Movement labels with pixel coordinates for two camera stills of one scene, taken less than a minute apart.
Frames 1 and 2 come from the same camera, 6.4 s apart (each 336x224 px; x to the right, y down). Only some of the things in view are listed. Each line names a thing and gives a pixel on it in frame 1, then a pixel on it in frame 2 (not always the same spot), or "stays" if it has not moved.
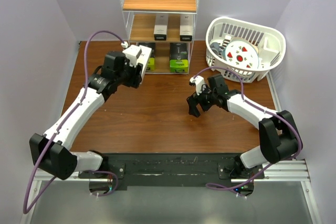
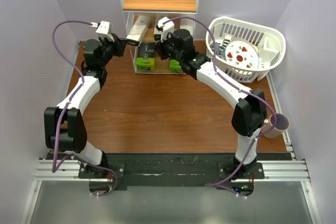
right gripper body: (207, 100) → (166, 49)
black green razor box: (151, 64) stays
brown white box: (160, 27) stays
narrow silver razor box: (186, 27) stays
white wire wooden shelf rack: (160, 11) stays
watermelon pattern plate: (242, 53) stays
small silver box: (143, 58) → (138, 31)
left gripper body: (129, 76) → (111, 48)
